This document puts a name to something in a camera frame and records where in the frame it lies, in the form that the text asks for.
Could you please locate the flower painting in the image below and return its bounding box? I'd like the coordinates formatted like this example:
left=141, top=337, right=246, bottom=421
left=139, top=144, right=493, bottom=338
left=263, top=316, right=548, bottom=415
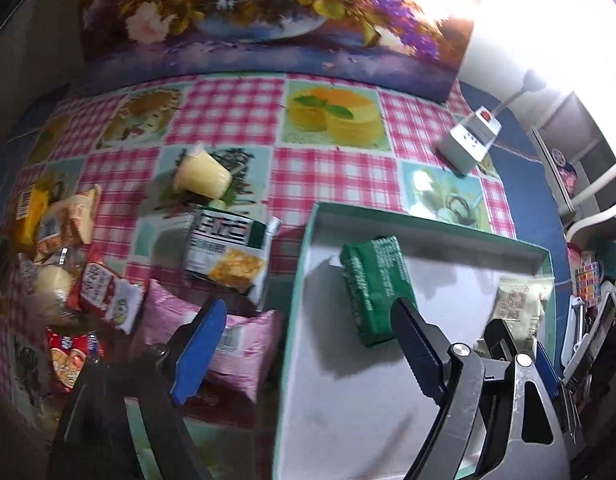
left=80, top=0, right=489, bottom=106

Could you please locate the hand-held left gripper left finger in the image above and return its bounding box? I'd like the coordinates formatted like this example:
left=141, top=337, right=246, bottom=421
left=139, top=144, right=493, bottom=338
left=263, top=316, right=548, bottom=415
left=48, top=297, right=229, bottom=480

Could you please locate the teal cardboard box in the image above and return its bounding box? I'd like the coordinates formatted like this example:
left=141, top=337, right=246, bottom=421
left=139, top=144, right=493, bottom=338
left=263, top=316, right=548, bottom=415
left=273, top=201, right=556, bottom=480

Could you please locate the white green cracker packet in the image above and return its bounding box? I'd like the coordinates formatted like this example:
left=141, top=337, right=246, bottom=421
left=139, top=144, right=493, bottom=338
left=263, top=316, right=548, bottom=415
left=183, top=205, right=283, bottom=311

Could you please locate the small pink item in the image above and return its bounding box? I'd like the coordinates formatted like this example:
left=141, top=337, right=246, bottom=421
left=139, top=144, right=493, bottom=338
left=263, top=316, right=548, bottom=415
left=558, top=165, right=581, bottom=201

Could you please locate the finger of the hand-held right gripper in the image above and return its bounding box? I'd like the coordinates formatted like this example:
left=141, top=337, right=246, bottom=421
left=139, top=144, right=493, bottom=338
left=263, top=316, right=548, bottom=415
left=483, top=319, right=521, bottom=365
left=535, top=343, right=562, bottom=402

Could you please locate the white power strip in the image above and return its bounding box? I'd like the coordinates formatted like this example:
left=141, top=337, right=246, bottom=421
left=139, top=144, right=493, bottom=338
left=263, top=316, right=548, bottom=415
left=435, top=106, right=503, bottom=176

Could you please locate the white chair frame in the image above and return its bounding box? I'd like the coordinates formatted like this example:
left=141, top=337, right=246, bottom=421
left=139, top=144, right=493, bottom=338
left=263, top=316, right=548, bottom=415
left=563, top=147, right=616, bottom=243

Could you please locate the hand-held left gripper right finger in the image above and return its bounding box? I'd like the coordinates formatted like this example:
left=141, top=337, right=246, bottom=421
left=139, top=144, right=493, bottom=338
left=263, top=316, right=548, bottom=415
left=391, top=297, right=582, bottom=480

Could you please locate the yellow snack packet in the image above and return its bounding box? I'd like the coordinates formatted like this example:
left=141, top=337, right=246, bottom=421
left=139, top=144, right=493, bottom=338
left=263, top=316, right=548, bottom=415
left=8, top=185, right=51, bottom=246

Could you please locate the pink checked printed tablecloth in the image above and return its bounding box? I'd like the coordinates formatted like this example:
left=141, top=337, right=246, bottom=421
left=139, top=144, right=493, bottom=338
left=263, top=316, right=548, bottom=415
left=0, top=72, right=519, bottom=480

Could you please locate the red pictured snack packet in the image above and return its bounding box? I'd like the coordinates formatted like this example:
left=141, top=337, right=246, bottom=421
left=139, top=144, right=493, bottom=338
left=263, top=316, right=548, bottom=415
left=45, top=327, right=106, bottom=393

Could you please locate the cream snack packet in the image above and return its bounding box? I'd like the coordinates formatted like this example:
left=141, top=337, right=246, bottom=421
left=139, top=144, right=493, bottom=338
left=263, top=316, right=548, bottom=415
left=490, top=276, right=554, bottom=356

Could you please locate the white shelf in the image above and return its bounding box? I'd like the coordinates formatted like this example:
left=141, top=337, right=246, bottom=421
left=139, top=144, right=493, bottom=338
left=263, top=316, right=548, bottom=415
left=530, top=92, right=616, bottom=221

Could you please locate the red white snack packet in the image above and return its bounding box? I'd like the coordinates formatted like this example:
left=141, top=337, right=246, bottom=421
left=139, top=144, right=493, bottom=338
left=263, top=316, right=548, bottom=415
left=68, top=245, right=146, bottom=336

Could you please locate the white phone stand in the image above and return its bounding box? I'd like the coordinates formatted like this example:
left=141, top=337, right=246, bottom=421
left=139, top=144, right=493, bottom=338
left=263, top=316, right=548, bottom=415
left=563, top=280, right=616, bottom=396

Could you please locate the clear bun packet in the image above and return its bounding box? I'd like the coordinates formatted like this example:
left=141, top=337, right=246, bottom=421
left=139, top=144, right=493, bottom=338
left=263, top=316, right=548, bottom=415
left=18, top=247, right=86, bottom=321

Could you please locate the beige orange snack packet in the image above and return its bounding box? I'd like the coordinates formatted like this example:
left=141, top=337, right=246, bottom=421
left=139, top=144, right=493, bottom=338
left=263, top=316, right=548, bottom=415
left=32, top=184, right=103, bottom=263

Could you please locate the row of colourful cubes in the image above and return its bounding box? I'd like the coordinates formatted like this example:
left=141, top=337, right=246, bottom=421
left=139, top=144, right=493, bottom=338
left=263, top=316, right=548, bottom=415
left=570, top=257, right=604, bottom=306

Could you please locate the green snack packet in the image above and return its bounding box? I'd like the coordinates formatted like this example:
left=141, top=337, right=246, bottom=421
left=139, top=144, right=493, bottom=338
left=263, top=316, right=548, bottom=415
left=340, top=235, right=421, bottom=348

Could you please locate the yellow pudding cup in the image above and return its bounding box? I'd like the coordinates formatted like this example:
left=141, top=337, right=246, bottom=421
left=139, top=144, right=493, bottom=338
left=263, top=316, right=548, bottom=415
left=173, top=144, right=233, bottom=200

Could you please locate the pink snack packet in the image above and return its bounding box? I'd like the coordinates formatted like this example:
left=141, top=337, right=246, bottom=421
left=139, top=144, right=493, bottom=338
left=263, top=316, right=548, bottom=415
left=130, top=280, right=285, bottom=403

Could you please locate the blue cloth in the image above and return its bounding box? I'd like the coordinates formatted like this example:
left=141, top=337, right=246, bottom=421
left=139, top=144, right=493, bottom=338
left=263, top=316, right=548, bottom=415
left=455, top=80, right=574, bottom=311

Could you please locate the white power cable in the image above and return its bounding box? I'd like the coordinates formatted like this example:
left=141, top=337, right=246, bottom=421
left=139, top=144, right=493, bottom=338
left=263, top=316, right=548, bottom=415
left=493, top=70, right=544, bottom=121

